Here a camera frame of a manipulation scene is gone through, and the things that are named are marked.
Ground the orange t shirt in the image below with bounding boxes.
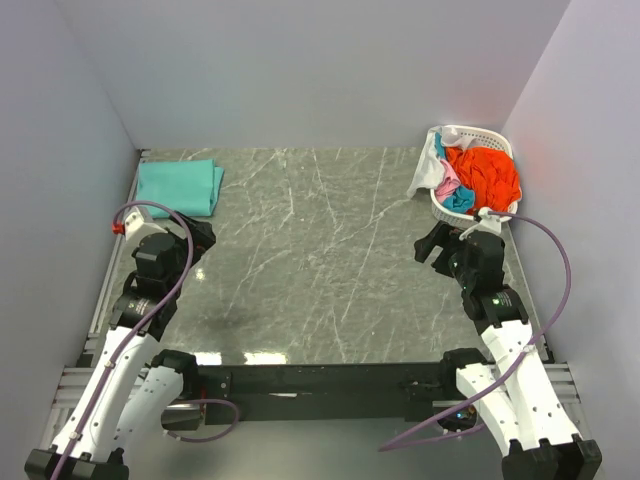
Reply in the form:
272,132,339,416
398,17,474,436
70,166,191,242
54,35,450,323
445,146,522,215

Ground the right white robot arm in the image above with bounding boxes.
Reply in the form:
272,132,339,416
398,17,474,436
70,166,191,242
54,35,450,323
414,221,602,479

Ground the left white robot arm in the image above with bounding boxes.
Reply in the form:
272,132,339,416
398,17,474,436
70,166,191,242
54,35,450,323
24,206,216,479

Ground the blue garment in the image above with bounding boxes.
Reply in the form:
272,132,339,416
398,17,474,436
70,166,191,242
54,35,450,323
434,133,475,214

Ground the folded teal t shirt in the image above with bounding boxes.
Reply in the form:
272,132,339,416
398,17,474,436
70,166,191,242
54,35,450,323
136,159,225,217

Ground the pink garment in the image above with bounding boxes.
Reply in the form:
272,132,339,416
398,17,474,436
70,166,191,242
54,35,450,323
435,159,461,203

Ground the white garment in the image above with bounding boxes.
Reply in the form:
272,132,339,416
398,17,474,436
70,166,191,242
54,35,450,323
406,125,471,199

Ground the white laundry basket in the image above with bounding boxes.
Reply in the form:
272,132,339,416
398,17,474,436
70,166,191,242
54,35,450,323
431,126,518,228

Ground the black base beam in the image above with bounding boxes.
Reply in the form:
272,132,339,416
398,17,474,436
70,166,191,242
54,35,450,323
176,362,465,422

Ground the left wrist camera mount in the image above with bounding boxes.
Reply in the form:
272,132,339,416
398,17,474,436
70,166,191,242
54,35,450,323
112,206,162,247

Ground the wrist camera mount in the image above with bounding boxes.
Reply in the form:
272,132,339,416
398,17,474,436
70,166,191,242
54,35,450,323
112,206,162,247
459,207,502,241

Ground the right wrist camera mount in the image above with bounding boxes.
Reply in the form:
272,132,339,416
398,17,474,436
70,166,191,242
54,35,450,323
459,207,502,241

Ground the aluminium frame rail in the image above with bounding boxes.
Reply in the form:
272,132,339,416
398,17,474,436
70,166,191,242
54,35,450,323
52,149,151,411

